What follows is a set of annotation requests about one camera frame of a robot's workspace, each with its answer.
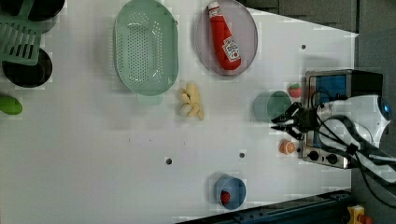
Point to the blue bowl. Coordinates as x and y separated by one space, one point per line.
235 186

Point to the light green mug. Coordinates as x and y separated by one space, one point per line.
270 105

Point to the yellow toy banana bunch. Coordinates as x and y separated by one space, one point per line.
191 101

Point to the silver toaster oven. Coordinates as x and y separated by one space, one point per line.
324 87

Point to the black round stove burner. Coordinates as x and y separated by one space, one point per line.
29 76

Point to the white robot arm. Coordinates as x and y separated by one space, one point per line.
349 129

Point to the blue metal frame rail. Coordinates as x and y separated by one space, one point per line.
327 208

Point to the upper black round burner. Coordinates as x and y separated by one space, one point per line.
41 10

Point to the yellow emergency stop box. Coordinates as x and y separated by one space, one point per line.
357 215

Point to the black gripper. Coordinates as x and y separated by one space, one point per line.
304 120

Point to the purple round plate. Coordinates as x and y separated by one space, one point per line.
243 29

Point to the toy strawberry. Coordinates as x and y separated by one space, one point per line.
295 91

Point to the small red toy fruit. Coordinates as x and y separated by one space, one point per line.
225 197

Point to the green perforated colander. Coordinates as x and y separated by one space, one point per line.
146 49

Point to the green dish rack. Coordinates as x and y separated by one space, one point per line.
20 38

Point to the red ketchup bottle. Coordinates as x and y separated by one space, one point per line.
226 49

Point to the toy orange half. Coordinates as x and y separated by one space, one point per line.
287 147

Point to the green toy vegetable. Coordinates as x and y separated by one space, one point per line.
10 105

